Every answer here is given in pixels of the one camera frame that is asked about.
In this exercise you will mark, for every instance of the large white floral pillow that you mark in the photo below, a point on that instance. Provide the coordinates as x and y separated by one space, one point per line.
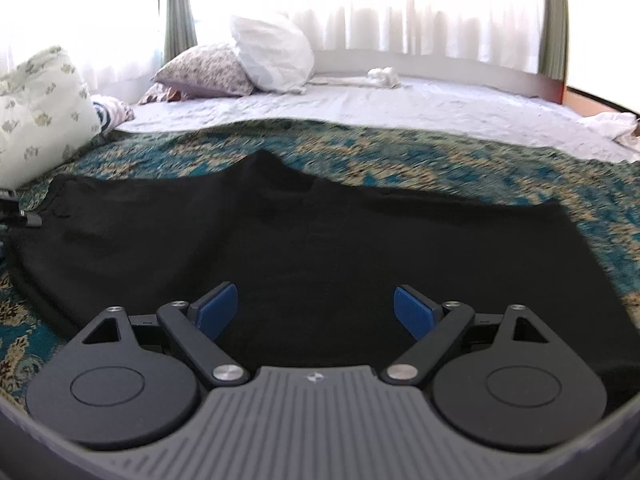
42 115

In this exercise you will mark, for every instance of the black pants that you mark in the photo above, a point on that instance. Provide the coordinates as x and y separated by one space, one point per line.
320 250

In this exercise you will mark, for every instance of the teal paisley blanket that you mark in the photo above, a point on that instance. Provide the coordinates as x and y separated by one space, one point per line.
425 160

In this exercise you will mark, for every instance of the small white cloth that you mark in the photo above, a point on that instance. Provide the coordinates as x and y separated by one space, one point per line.
383 77

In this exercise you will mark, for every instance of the plain white pillow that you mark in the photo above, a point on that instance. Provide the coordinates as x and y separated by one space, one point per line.
272 52

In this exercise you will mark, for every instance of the white bedsheet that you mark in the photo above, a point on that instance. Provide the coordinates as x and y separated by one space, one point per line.
400 107

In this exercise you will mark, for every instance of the green curtain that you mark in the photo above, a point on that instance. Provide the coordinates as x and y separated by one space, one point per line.
553 20
180 10

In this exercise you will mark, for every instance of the crumpled white cloth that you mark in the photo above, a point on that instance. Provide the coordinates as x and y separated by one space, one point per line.
610 125

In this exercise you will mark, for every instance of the purple floral pillow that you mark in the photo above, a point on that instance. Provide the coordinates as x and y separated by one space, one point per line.
205 71

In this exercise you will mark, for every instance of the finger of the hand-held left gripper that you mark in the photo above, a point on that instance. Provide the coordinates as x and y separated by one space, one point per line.
15 212

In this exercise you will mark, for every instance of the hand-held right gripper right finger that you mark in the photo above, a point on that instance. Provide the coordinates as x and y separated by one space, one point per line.
414 312

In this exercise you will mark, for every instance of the striped patterned cloth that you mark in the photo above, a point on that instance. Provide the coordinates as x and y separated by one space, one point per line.
112 112

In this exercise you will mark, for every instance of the white sheer curtain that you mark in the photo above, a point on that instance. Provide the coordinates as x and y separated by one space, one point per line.
360 5

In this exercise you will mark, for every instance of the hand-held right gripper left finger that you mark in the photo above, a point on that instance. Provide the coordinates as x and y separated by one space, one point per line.
217 310

